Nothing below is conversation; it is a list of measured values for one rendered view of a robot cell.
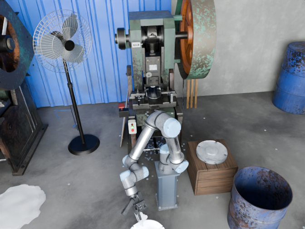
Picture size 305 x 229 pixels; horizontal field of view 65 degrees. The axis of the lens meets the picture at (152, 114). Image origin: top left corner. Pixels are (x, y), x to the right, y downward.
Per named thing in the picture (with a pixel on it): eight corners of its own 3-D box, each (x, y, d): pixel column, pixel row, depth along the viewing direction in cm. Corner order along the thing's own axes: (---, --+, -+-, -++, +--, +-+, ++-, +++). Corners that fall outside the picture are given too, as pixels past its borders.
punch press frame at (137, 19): (175, 148, 267) (180, 22, 193) (137, 151, 264) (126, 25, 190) (165, 110, 333) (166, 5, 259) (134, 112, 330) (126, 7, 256)
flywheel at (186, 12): (228, 38, 178) (210, -29, 206) (202, 40, 177) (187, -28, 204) (205, 86, 245) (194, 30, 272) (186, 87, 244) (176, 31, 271)
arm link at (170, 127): (178, 157, 198) (166, 108, 162) (190, 168, 188) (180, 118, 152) (167, 166, 194) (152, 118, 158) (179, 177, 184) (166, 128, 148)
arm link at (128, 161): (150, 103, 166) (117, 162, 173) (159, 110, 159) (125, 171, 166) (160, 107, 175) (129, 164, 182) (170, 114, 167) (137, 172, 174)
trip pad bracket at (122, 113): (130, 126, 243) (128, 110, 233) (120, 126, 243) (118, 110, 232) (130, 122, 248) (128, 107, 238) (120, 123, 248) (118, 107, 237)
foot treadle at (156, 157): (163, 164, 254) (163, 161, 251) (153, 165, 253) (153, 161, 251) (156, 131, 303) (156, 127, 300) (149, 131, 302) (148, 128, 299)
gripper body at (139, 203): (148, 208, 155) (141, 191, 157) (136, 215, 152) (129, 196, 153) (144, 207, 162) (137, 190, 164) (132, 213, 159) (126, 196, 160)
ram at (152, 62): (161, 85, 236) (161, 56, 220) (146, 86, 235) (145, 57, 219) (159, 77, 251) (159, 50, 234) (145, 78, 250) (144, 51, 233)
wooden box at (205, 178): (232, 191, 236) (238, 166, 217) (194, 196, 234) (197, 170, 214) (218, 162, 269) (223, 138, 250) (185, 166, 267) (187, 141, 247)
